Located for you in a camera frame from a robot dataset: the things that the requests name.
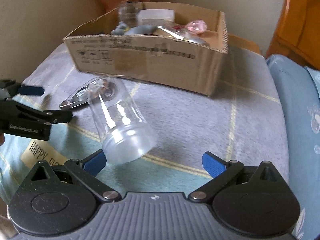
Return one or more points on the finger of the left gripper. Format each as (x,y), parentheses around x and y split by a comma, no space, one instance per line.
(57,117)
(31,90)

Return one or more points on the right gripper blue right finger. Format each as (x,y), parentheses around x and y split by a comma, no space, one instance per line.
(222,173)

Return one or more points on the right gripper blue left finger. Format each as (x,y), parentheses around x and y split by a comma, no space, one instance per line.
(84,173)

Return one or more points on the frosted clear plastic jar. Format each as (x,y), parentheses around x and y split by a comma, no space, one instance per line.
(124,133)

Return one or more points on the grey cat figurine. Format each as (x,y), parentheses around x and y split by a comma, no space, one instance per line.
(123,29)

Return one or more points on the fish oil capsule bottle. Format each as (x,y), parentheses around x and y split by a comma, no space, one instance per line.
(183,35)

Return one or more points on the white cotton swab container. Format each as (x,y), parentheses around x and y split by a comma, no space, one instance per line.
(155,16)

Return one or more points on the pink round keychain toy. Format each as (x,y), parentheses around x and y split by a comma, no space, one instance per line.
(196,26)

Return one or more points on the person left hand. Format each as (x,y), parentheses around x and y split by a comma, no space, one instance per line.
(2,139)

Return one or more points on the clear blister toy package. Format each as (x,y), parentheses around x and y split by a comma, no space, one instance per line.
(80,97)

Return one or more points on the grey checked table cloth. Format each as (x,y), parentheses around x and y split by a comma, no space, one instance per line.
(243,120)

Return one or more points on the cardboard box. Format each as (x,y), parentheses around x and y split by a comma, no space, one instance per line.
(157,58)

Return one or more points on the blue floral bed sheet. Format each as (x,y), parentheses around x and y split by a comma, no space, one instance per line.
(298,90)

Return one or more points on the wooden bed headboard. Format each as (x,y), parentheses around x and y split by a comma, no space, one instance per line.
(297,33)

